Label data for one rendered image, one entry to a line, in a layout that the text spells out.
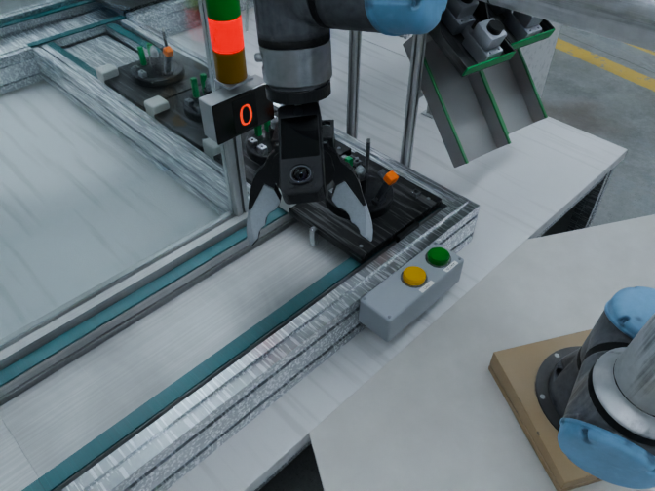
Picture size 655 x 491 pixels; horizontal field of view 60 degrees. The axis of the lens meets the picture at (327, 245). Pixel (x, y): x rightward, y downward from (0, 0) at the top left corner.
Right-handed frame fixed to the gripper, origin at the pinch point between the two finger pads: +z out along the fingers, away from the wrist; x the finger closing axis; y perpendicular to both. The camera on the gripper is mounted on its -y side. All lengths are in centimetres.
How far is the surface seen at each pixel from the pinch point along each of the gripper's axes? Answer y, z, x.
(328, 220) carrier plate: 36.4, 17.4, -0.4
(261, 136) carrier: 62, 10, 15
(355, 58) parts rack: 67, -5, -7
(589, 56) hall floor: 331, 70, -163
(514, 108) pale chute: 69, 8, -43
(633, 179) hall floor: 198, 94, -142
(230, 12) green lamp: 28.4, -23.0, 11.5
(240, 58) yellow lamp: 30.3, -15.7, 11.4
